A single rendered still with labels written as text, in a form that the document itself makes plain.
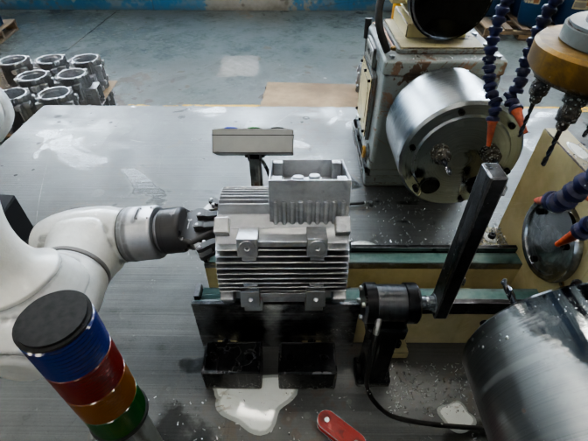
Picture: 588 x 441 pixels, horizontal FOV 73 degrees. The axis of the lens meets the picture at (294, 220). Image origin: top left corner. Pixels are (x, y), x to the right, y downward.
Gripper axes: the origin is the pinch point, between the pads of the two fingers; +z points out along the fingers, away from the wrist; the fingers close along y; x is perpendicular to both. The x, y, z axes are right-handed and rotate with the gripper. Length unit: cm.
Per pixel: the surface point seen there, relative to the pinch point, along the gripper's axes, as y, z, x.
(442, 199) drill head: 22.6, 32.5, 18.5
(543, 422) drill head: -31.9, 24.8, 0.2
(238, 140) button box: 25.4, -10.4, -0.7
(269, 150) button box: 24.2, -4.1, 1.7
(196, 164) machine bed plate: 56, -33, 23
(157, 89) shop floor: 295, -134, 91
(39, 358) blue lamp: -31.1, -16.8, -15.5
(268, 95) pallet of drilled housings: 249, -31, 89
